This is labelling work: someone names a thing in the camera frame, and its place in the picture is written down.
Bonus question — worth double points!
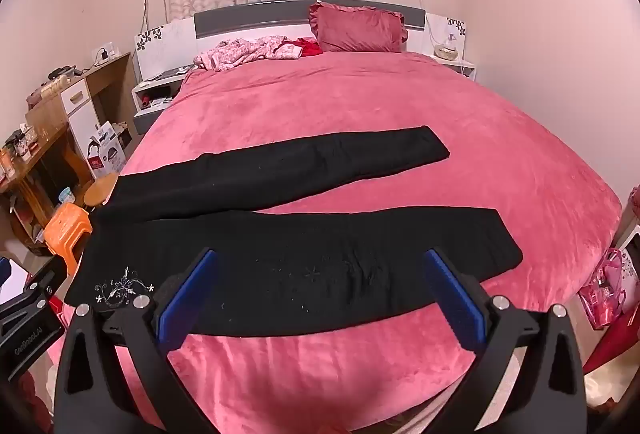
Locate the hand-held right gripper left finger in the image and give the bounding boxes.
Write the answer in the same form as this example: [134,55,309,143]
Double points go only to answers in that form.
[52,246,221,434]

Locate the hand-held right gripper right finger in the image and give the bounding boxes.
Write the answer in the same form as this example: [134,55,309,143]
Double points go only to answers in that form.
[424,247,588,434]

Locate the black pants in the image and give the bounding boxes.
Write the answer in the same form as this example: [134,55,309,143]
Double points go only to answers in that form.
[64,125,524,337]

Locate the orange plastic stool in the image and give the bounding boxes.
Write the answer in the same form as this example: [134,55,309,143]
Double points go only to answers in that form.
[44,202,93,275]

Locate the round wooden stool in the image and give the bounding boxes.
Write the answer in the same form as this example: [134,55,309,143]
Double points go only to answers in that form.
[82,173,121,210]

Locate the patterned mug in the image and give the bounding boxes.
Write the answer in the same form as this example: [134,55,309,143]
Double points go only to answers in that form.
[15,126,38,151]

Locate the low wooden desk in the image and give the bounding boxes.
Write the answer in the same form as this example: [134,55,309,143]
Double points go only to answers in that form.
[0,124,96,245]

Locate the white red cardboard box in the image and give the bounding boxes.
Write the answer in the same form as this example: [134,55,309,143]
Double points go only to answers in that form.
[86,121,127,180]

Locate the pink gift bag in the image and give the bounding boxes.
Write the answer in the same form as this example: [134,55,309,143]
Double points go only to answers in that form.
[577,248,632,330]

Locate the red bag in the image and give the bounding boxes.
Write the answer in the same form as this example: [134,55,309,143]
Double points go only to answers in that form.
[582,304,640,375]

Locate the white grey open nightstand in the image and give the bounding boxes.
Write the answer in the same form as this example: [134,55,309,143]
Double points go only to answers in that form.
[131,64,198,135]

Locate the pink bed blanket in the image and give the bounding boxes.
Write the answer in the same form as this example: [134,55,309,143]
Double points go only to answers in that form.
[47,49,623,432]

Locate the wooden desk with white drawer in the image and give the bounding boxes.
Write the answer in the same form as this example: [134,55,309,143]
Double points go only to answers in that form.
[25,51,132,175]

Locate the white small nightstand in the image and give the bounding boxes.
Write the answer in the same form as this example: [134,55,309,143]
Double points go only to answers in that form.
[427,53,477,82]

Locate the pink floral garment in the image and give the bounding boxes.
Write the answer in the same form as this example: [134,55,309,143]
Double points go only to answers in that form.
[194,35,291,72]

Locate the white bedside lamp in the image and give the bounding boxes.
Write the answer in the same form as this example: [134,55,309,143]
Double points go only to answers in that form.
[432,33,460,61]

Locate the red garment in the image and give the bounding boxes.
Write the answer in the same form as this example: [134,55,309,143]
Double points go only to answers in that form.
[276,37,323,60]

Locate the grey white bed headboard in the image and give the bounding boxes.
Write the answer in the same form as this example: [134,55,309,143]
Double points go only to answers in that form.
[134,0,468,82]

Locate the dark pink ruffled pillow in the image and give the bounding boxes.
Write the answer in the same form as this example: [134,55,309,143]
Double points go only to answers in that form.
[308,1,409,54]

